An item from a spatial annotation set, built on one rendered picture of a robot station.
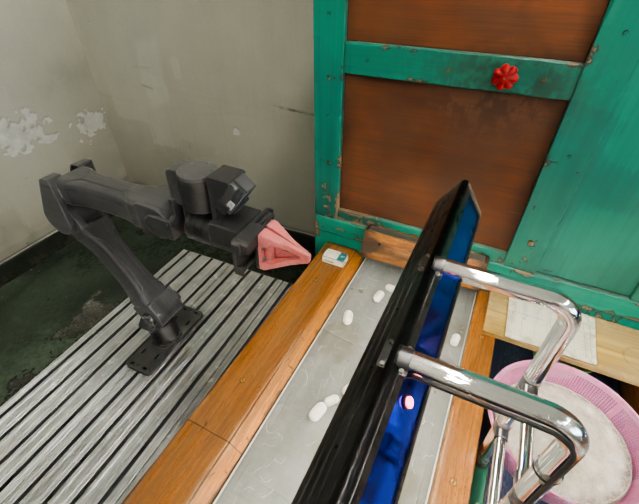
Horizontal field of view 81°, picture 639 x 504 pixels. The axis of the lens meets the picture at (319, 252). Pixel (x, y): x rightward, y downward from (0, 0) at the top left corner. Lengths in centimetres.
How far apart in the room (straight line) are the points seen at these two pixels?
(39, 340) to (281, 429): 163
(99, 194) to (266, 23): 130
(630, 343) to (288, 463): 73
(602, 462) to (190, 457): 70
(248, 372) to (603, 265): 76
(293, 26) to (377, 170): 101
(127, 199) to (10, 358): 160
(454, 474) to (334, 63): 79
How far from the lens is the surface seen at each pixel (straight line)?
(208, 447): 73
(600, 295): 101
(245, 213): 58
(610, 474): 88
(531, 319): 96
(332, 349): 84
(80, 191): 77
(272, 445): 74
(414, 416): 40
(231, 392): 77
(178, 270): 119
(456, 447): 74
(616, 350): 100
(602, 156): 86
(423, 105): 84
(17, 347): 223
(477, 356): 86
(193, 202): 57
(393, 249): 95
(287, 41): 183
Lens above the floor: 141
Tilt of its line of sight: 39 degrees down
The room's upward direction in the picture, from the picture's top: straight up
